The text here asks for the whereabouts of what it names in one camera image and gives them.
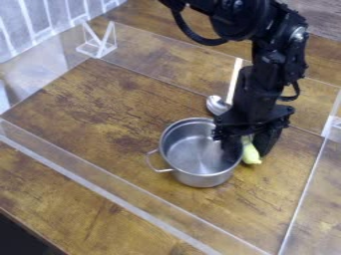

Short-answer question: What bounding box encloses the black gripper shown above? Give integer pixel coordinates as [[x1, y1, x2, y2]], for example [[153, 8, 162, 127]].
[[212, 66, 295, 162]]

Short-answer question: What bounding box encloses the green spoon handle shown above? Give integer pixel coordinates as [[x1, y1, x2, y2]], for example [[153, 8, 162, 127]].
[[241, 135, 262, 164]]

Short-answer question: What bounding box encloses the stainless steel pot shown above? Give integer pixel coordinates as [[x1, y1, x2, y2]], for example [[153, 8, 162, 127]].
[[146, 118, 242, 188]]

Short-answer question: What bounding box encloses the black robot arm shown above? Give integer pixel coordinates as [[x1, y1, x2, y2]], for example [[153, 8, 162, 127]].
[[159, 0, 309, 159]]

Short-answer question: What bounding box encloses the clear acrylic front barrier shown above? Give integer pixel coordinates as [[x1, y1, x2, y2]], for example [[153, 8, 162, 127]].
[[0, 118, 270, 255]]

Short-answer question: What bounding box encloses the clear acrylic triangle stand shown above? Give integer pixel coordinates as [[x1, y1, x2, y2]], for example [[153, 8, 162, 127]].
[[77, 21, 118, 59]]

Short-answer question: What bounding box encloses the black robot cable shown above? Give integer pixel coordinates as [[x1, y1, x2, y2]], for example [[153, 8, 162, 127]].
[[170, 0, 232, 47]]

